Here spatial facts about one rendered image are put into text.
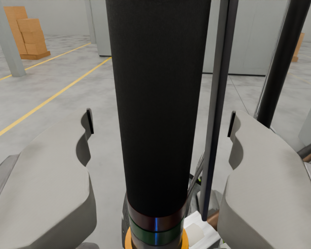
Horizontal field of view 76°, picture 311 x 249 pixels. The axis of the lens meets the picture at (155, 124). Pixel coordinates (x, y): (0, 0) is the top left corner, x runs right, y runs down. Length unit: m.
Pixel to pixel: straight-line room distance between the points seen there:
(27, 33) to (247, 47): 6.86
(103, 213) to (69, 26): 12.89
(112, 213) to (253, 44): 5.09
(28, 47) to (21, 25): 0.67
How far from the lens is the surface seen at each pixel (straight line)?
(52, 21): 14.72
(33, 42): 8.41
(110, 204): 2.18
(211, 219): 0.20
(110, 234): 2.00
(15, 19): 8.58
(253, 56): 5.98
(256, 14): 5.81
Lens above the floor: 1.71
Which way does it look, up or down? 32 degrees down
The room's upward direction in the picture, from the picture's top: straight up
